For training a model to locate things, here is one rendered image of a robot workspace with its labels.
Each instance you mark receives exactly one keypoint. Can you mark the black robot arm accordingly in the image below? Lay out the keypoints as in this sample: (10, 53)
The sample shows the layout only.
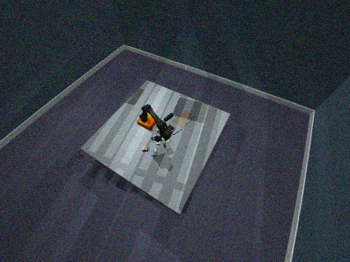
(161, 125)

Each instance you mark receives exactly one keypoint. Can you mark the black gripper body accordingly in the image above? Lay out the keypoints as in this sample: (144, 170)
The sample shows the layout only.
(159, 138)

